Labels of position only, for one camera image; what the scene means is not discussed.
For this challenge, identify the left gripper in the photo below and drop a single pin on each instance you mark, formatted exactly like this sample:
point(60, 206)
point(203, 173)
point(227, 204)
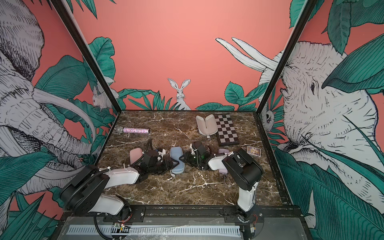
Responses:
point(170, 166)

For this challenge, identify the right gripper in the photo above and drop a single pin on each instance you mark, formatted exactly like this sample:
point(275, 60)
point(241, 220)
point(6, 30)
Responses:
point(187, 158)

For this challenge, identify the pink zippered umbrella case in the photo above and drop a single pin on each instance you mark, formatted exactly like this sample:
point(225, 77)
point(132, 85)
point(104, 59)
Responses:
point(135, 155)

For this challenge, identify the blue zippered umbrella case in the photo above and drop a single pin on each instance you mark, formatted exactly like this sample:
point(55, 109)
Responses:
point(175, 154)

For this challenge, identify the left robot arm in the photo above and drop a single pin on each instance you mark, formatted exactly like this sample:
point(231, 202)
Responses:
point(85, 192)

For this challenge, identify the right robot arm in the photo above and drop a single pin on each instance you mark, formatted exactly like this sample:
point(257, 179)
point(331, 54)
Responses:
point(244, 170)

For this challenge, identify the purple zippered umbrella case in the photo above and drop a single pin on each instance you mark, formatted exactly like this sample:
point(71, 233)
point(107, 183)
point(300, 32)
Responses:
point(207, 126)

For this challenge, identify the checkered chess board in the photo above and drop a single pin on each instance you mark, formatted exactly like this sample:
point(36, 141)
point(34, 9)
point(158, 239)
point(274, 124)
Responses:
point(227, 134)

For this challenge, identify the glittery purple bottle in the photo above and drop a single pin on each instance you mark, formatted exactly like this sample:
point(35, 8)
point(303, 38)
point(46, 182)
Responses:
point(127, 130)

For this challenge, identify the small card box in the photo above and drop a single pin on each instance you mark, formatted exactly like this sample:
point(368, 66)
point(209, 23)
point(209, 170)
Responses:
point(253, 151)

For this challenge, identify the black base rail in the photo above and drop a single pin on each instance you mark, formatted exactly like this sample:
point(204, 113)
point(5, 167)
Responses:
point(230, 213)

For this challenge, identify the white perforated cable duct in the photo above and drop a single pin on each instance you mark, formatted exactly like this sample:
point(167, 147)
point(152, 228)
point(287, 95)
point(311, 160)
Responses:
point(152, 230)

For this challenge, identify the left black frame post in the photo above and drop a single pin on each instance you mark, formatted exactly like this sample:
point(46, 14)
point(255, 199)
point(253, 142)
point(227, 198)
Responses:
point(75, 32)

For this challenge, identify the black frame post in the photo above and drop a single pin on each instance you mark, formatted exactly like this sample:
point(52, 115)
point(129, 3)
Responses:
point(298, 29)
point(75, 32)

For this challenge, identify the right black frame post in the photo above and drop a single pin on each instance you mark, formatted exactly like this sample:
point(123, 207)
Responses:
point(298, 29)

